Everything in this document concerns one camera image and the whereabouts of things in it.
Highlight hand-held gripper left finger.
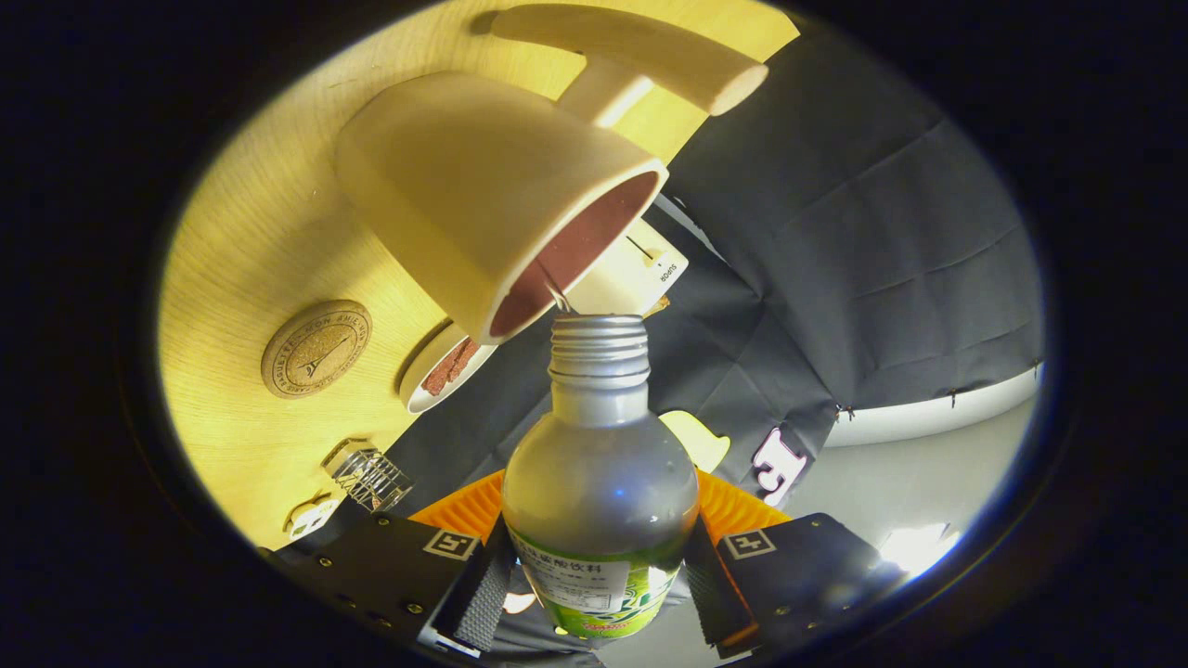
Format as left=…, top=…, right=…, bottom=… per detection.
left=267, top=469, right=516, bottom=658

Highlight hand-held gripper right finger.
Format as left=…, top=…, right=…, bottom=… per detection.
left=683, top=469, right=908, bottom=658

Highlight beige cup with wooden handle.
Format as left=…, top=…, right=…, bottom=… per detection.
left=336, top=5, right=769, bottom=346

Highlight metal wire basket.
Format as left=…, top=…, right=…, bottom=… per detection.
left=322, top=438, right=414, bottom=514

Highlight reddish brown food slices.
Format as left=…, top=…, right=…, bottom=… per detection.
left=422, top=337, right=479, bottom=397

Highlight white divided dish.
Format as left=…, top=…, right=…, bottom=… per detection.
left=283, top=495, right=342, bottom=541

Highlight wooden table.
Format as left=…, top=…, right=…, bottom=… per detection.
left=158, top=0, right=801, bottom=550

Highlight small white plate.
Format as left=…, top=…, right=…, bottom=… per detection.
left=399, top=320, right=497, bottom=414

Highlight silver bottle with green label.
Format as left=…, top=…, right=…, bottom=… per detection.
left=501, top=314, right=700, bottom=639

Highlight white toaster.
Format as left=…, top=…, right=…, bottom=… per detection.
left=566, top=218, right=690, bottom=318

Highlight round cork coaster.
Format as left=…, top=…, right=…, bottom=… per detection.
left=261, top=300, right=373, bottom=400

